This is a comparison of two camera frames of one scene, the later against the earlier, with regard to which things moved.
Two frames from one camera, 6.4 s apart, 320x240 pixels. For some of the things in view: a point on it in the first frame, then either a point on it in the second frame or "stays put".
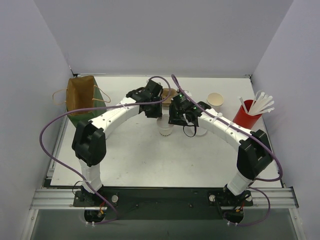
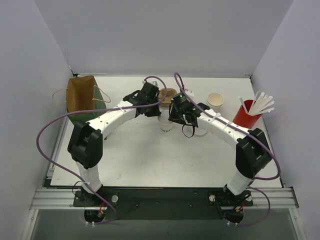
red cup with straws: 250,111 stays put
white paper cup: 165,132 -> 166,128
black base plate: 164,203 stays put
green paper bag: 82,92 stays put
